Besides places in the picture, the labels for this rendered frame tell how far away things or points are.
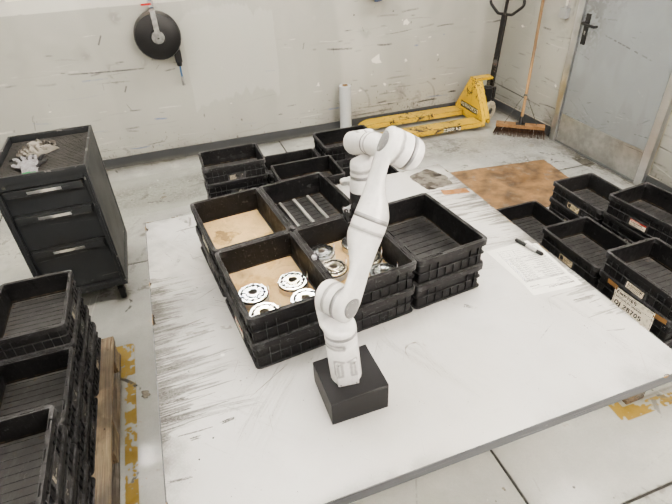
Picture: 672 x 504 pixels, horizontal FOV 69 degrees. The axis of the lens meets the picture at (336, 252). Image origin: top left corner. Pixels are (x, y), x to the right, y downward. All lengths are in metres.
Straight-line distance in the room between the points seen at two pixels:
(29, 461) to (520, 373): 1.60
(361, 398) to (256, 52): 3.83
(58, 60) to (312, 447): 3.95
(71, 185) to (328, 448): 1.96
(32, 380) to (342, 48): 3.84
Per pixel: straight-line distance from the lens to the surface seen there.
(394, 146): 1.23
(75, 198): 2.91
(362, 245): 1.23
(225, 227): 2.12
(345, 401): 1.44
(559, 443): 2.46
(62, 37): 4.74
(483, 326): 1.81
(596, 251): 2.93
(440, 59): 5.55
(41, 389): 2.36
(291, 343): 1.63
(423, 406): 1.55
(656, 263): 2.76
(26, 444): 2.04
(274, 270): 1.83
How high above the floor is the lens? 1.92
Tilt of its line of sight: 35 degrees down
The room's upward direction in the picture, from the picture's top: 3 degrees counter-clockwise
